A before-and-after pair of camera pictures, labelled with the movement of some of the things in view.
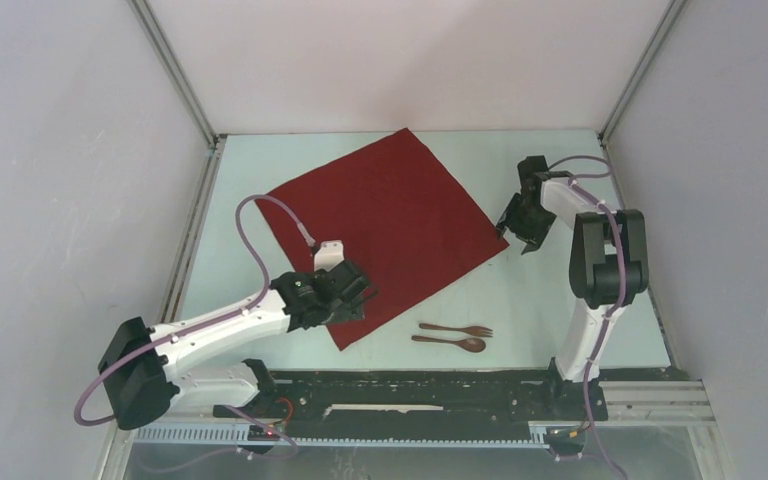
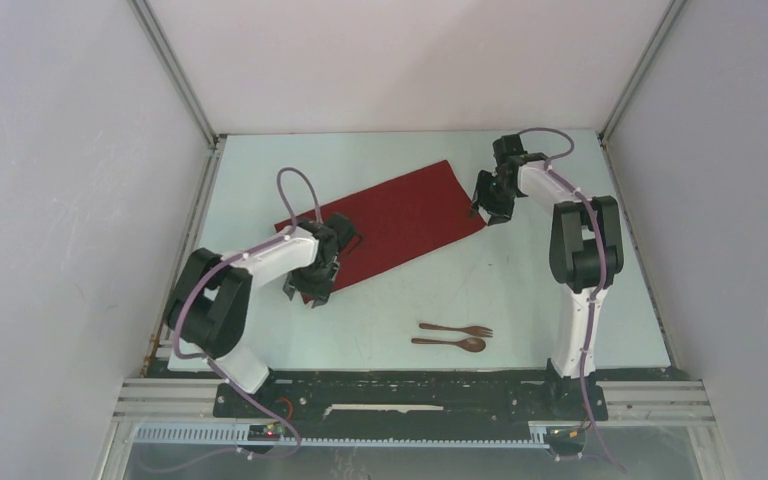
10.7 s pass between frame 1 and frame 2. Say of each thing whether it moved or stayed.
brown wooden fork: stayed
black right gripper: moved
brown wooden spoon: stayed
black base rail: stayed
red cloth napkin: moved
